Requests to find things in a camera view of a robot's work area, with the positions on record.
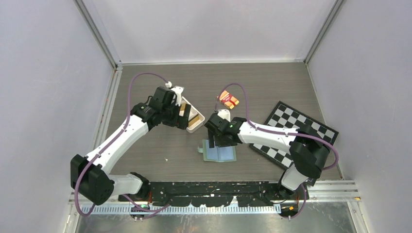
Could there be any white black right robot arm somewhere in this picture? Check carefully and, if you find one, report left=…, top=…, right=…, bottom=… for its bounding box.
left=205, top=112, right=330, bottom=199

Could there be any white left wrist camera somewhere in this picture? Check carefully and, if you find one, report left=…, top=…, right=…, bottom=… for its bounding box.
left=165, top=82, right=184, bottom=106

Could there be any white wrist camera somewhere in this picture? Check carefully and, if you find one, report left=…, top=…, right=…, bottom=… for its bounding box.
left=165, top=82, right=184, bottom=106
left=215, top=109, right=231, bottom=123

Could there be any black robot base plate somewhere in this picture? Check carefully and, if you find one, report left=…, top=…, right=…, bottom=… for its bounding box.
left=118, top=181, right=309, bottom=208

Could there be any aluminium frame rail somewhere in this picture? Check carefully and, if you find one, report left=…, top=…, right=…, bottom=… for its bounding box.
left=79, top=180, right=361, bottom=217

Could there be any gold credit card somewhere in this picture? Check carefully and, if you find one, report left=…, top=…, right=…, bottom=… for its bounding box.
left=179, top=102, right=191, bottom=117

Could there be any mint green card holder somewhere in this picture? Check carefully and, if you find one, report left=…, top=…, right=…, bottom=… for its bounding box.
left=197, top=139, right=237, bottom=163

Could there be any black white chessboard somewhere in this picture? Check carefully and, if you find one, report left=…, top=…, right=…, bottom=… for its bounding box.
left=248, top=100, right=339, bottom=187

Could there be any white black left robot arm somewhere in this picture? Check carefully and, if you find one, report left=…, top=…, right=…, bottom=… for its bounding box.
left=70, top=86, right=190, bottom=205

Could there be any red orange small box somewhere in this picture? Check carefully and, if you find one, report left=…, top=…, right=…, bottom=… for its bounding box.
left=217, top=90, right=240, bottom=110

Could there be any white rectangular plastic tray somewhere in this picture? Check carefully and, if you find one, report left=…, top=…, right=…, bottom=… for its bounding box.
left=181, top=97, right=205, bottom=133

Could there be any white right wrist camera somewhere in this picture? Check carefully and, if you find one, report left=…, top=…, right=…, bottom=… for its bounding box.
left=215, top=109, right=231, bottom=123

